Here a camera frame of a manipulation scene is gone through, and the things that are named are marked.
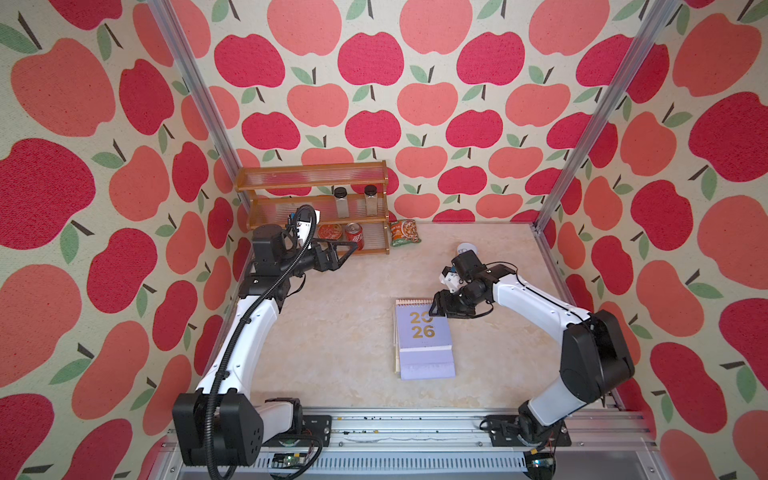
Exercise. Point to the purple calendar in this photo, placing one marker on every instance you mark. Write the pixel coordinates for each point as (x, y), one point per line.
(437, 362)

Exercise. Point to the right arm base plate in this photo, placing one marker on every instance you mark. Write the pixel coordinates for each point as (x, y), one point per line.
(509, 431)

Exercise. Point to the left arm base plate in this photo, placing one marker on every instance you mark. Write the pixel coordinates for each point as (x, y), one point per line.
(318, 426)

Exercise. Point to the glass spice jar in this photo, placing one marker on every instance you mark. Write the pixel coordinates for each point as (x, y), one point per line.
(371, 200)
(341, 202)

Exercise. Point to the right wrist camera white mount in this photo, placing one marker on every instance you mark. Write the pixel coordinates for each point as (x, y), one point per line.
(451, 279)

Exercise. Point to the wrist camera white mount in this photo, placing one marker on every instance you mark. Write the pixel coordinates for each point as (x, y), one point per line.
(304, 224)
(451, 279)

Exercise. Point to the right aluminium corner post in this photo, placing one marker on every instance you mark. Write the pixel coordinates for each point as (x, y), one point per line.
(656, 20)

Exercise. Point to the aluminium corner post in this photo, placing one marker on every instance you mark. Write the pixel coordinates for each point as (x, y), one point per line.
(173, 33)
(656, 20)

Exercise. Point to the left glass spice jar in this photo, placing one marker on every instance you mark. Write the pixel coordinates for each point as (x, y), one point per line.
(341, 202)

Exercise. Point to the right glass spice jar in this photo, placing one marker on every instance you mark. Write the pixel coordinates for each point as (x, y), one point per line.
(371, 200)

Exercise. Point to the red soda can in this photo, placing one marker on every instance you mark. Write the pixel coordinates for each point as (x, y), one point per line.
(354, 233)

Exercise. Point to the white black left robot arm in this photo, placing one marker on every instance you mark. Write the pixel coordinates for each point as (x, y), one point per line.
(217, 425)

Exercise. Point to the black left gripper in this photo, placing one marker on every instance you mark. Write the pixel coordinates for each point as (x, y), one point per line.
(331, 264)

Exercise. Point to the green orange snack packet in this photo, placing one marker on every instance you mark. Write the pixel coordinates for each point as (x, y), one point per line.
(404, 232)

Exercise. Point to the aluminium front rail frame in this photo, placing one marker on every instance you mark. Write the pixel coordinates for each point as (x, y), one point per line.
(594, 443)

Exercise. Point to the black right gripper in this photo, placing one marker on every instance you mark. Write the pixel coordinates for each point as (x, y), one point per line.
(441, 301)

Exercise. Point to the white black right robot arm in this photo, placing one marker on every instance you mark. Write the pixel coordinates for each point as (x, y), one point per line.
(594, 358)

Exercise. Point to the flat red tin can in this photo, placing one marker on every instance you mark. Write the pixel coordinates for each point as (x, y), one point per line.
(332, 232)

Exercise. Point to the small yellow pull-tab can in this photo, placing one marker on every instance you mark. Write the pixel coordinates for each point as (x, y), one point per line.
(466, 246)

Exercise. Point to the pink calendar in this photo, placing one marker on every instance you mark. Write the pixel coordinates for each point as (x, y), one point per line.
(410, 319)

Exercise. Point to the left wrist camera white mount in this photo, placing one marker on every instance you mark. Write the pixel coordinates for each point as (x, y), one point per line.
(304, 224)

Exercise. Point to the left aluminium corner post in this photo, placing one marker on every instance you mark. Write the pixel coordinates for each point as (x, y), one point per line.
(173, 33)

